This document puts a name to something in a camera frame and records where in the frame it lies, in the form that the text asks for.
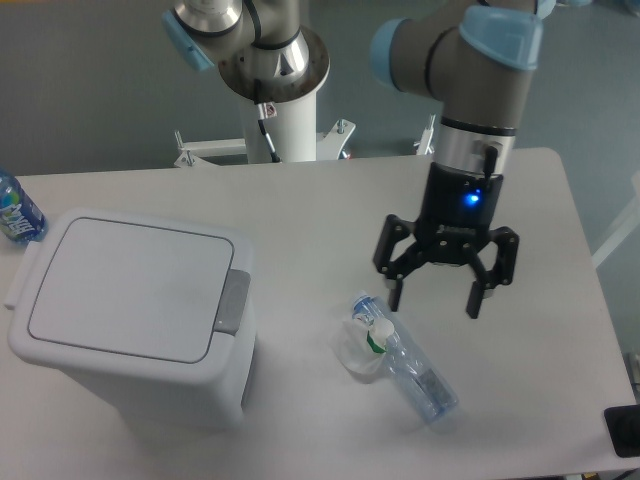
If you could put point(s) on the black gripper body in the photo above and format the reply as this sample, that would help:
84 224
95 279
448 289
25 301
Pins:
458 208

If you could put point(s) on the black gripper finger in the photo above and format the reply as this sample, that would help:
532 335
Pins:
502 272
395 269

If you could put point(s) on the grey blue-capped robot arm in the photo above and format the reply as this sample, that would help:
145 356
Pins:
476 58

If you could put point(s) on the grey trash can push button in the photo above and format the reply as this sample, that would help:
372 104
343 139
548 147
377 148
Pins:
232 302

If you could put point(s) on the white trash can lid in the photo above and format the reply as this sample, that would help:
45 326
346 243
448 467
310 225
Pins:
132 289

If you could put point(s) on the white trash can body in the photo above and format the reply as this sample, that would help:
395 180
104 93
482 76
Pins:
208 393

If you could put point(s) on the crushed clear plastic bottle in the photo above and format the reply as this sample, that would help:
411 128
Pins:
413 373

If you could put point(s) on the black device at table edge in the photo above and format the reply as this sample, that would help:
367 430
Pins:
623 427

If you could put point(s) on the blue labelled drink bottle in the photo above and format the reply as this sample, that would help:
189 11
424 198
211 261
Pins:
21 220

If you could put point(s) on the white frame at right edge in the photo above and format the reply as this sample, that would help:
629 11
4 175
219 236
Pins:
625 223

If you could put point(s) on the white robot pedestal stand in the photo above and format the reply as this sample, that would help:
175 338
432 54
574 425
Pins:
276 92

